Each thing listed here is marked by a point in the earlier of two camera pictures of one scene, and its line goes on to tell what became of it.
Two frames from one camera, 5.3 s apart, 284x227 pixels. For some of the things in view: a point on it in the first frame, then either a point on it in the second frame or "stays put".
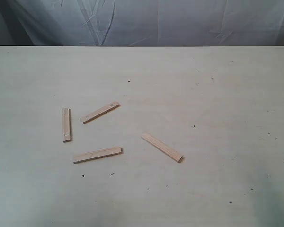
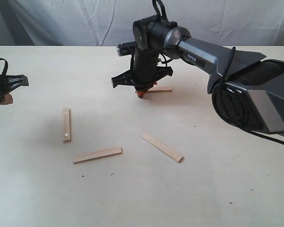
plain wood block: x=163 y=147 stays put
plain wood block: x=105 y=153 stays put
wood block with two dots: x=99 y=112 -> x=160 y=89
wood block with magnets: x=67 y=125 stays put
